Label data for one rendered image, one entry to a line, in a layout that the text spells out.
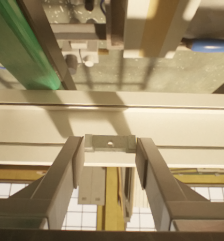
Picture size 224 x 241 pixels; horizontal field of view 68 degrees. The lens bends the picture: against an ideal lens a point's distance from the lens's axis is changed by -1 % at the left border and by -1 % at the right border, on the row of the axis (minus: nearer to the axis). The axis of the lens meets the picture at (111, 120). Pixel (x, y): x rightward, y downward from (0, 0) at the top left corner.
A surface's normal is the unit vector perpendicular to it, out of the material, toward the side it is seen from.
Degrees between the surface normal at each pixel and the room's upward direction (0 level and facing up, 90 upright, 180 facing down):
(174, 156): 90
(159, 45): 0
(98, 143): 90
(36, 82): 0
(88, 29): 0
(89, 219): 90
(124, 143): 90
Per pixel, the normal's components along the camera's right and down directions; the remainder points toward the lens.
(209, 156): 0.02, -0.31
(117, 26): -0.02, 0.95
